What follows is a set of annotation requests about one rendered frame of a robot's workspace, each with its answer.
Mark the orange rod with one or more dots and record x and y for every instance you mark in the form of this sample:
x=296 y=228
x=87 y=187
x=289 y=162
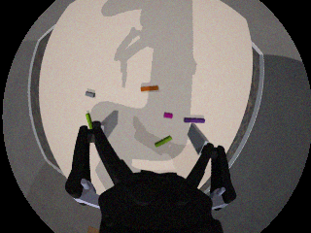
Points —
x=148 y=88

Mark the purple rod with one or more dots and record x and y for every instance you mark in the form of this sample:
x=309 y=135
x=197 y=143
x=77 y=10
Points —
x=194 y=120

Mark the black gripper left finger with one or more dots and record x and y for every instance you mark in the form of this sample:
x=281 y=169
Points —
x=79 y=184

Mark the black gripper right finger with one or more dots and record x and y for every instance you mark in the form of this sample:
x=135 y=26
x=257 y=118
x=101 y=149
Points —
x=221 y=189

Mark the lime green rod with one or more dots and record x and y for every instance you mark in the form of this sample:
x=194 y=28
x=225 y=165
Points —
x=163 y=141
x=88 y=118

